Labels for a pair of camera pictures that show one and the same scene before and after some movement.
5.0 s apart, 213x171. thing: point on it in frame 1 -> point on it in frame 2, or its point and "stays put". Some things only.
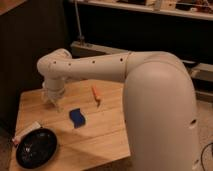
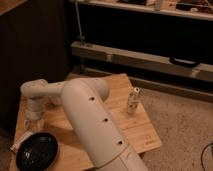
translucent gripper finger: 47,101 -> 28,127
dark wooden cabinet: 28,32 stays put
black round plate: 37,148 stays put
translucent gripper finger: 59,105 -> 41,125
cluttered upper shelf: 190,9 stays put
